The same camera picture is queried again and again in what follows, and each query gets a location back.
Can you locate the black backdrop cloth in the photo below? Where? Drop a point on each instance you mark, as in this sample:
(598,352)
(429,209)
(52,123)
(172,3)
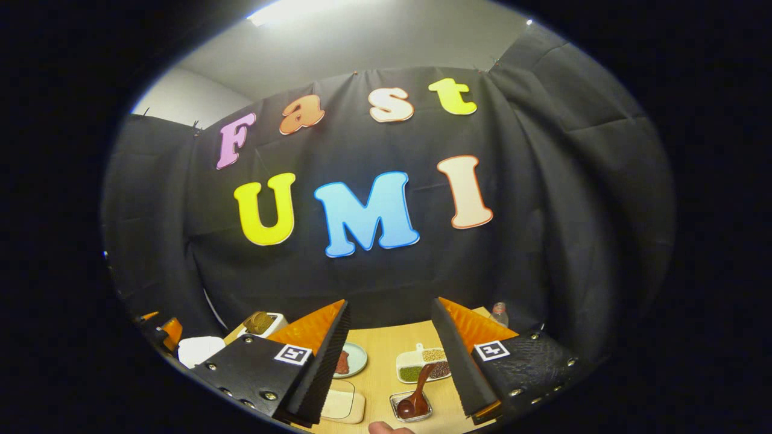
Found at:
(543,211)

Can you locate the white divided dish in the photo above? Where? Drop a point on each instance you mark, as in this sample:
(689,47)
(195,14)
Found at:
(410,358)

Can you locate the pile of dark red beans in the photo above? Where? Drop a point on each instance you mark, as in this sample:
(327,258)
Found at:
(441,369)

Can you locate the pale green plate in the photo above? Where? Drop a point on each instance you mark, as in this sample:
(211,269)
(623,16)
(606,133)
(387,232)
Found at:
(359,360)

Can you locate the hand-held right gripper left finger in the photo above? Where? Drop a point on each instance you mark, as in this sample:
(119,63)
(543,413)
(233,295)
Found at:
(322,374)

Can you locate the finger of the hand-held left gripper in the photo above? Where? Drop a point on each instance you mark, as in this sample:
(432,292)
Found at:
(172,334)
(148,317)

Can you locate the white rice cooker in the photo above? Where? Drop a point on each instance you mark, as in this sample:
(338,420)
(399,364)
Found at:
(199,351)

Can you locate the white toaster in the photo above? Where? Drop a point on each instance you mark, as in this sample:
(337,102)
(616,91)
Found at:
(278,322)

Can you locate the clear bottle with red label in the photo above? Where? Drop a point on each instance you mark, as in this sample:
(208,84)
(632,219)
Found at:
(499,316)

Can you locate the red meat slice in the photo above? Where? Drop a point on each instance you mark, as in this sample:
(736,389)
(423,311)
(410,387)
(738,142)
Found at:
(342,361)

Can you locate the brown wooden spoon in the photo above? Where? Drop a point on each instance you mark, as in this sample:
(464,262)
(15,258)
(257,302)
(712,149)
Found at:
(416,398)

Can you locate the clear box of rice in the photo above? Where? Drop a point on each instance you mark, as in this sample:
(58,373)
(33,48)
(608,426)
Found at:
(344,405)

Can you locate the pile of green beans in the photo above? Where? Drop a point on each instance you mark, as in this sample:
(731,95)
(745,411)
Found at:
(410,374)

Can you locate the brown bread slice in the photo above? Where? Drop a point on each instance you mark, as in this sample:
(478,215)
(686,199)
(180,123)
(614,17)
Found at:
(259,323)

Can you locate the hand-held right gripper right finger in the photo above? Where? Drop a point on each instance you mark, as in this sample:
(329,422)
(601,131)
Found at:
(461,374)

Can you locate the pile of yellow soybeans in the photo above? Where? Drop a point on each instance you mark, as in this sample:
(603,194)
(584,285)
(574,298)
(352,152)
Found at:
(433,355)

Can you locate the metal chopstick holder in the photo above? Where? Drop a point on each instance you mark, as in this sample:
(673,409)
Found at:
(399,416)

